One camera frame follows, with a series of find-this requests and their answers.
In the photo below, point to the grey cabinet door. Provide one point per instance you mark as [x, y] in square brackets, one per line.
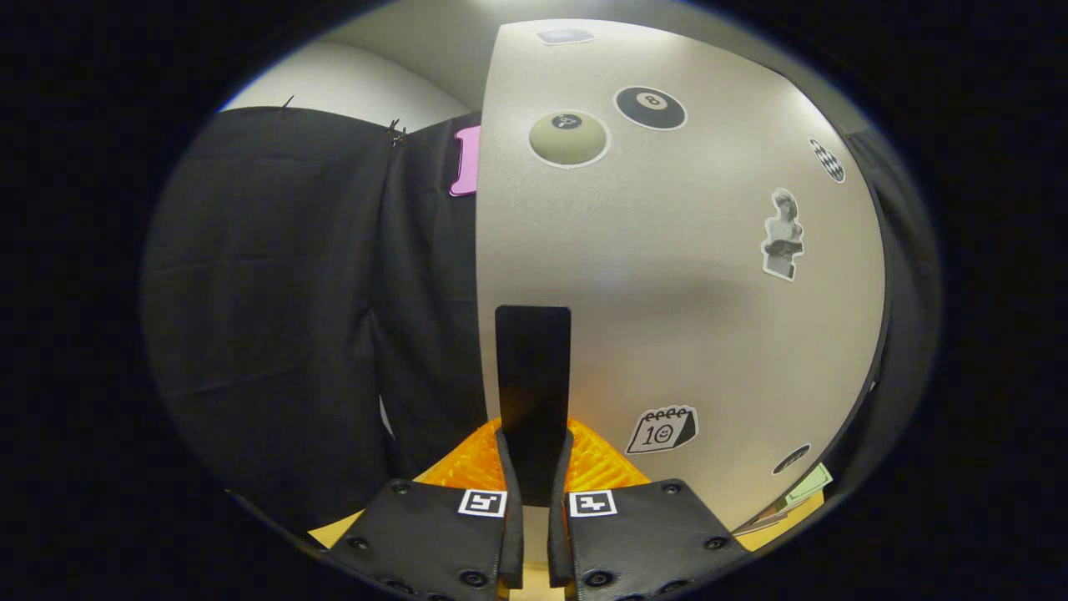
[684, 317]

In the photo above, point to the brown book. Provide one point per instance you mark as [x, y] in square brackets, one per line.
[763, 522]

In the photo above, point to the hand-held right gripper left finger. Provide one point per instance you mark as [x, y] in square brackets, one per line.
[512, 534]

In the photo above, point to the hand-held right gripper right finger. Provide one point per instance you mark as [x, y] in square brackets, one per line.
[559, 534]

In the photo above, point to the black backdrop cloth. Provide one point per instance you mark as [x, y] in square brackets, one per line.
[267, 292]

